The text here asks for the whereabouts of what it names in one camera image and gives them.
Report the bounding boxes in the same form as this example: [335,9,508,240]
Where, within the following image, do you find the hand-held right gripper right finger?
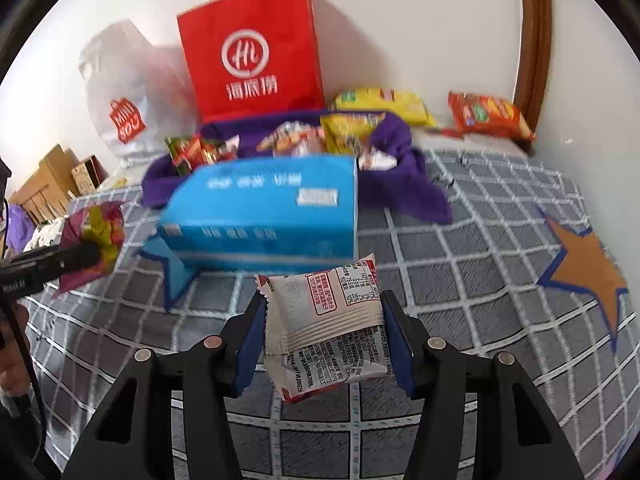
[380,290,586,480]

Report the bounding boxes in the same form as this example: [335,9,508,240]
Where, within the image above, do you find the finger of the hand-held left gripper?
[15,241,102,282]

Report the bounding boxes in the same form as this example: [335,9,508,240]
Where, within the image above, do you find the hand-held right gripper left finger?
[62,290,268,480]

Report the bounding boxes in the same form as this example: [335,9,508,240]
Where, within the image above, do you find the pink snack bag yellow ends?
[57,200,127,294]

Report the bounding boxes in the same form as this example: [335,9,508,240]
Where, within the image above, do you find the white red-print snack packet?
[255,254,389,404]

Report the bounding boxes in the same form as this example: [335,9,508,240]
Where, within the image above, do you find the green triangular snack packet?
[166,135,201,177]

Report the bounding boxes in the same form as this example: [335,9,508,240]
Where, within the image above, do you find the red gold-print snack packet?
[187,136,241,166]

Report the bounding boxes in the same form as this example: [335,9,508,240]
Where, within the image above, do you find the white red strip packet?
[356,146,397,172]

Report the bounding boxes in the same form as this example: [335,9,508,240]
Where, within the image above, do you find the pink white cartoon packet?
[256,121,327,158]

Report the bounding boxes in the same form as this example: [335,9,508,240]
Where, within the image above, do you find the yellow black-print snack packet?
[320,111,387,155]

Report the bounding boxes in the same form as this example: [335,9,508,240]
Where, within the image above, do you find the person's left hand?
[0,304,32,412]

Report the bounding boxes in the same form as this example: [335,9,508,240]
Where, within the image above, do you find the white floral cloth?
[22,217,67,252]

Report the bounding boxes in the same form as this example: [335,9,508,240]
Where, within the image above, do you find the purple cloth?
[5,204,37,255]

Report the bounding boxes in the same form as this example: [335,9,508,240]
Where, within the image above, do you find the wooden headboard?
[10,144,78,223]

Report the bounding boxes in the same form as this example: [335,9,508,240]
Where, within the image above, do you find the patterned box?
[70,156,109,196]

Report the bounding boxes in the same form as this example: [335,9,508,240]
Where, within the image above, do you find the grey checkered tablecloth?
[20,147,631,480]

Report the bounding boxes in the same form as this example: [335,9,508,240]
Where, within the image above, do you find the blue tissue pack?
[157,154,360,273]

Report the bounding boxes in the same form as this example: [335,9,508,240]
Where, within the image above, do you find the purple towel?
[141,109,453,225]

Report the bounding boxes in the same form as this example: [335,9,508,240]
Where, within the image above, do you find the white plastic bag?
[77,19,201,161]

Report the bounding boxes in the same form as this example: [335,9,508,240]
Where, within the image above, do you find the large yellow snack bag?
[332,87,438,128]

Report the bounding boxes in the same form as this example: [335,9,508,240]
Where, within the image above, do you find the large orange snack bag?
[447,91,536,142]

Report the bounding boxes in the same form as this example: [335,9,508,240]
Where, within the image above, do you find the red paper bag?
[176,0,326,123]

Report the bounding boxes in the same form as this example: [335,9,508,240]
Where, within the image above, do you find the wooden door frame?
[512,0,553,153]

